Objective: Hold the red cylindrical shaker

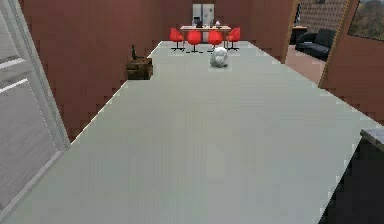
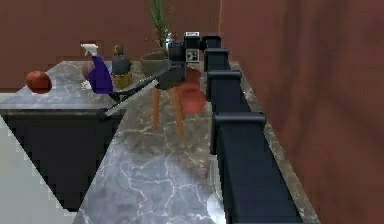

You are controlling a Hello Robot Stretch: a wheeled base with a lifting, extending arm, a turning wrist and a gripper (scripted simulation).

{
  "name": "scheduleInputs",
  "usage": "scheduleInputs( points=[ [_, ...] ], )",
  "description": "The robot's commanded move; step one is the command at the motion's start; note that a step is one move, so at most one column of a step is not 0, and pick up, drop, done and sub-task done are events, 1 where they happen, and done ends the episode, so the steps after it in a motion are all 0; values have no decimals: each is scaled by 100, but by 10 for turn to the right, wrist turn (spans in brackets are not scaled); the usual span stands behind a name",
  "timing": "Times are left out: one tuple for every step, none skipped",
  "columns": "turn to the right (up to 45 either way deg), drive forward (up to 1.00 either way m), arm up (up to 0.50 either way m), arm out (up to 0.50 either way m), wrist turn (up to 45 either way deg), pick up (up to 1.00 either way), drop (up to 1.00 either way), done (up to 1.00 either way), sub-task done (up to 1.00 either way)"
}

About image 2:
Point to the brown round ball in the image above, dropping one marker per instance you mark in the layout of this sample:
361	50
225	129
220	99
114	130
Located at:
86	69

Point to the red apple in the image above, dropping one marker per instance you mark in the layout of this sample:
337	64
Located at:
39	82

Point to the grey and gold grinder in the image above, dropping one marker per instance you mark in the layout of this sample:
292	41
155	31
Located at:
121	66

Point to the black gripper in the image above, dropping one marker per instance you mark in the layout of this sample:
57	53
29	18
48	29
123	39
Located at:
175	75

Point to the green house plant in pot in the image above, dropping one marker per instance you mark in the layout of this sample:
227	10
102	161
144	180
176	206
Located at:
151	63

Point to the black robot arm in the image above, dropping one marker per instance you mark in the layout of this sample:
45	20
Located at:
246	160

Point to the purple spray bottle white head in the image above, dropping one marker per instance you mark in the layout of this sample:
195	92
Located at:
100	78

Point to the marble-topped black counter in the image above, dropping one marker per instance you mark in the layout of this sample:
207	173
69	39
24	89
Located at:
156	166

